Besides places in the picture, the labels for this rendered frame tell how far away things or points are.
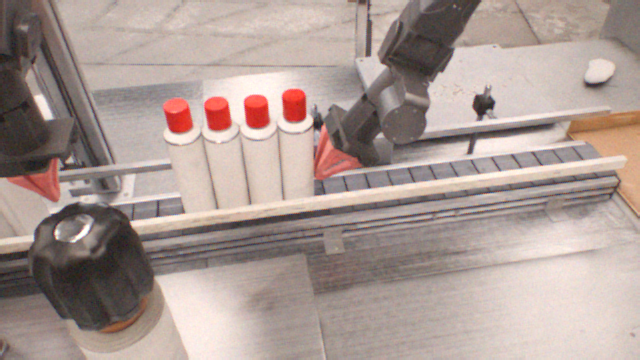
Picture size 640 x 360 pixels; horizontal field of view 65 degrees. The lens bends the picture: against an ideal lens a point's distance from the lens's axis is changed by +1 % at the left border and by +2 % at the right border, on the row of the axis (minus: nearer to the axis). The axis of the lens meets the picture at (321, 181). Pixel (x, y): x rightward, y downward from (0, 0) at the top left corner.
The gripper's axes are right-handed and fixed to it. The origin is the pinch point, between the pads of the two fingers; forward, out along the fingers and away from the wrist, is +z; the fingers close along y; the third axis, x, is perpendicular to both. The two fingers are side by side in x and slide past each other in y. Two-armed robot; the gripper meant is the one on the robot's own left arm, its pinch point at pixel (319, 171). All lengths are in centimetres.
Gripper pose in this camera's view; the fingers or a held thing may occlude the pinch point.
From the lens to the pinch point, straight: 78.3
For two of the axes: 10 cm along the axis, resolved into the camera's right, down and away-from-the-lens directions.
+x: 7.8, 3.3, 5.4
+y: 2.0, 6.8, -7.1
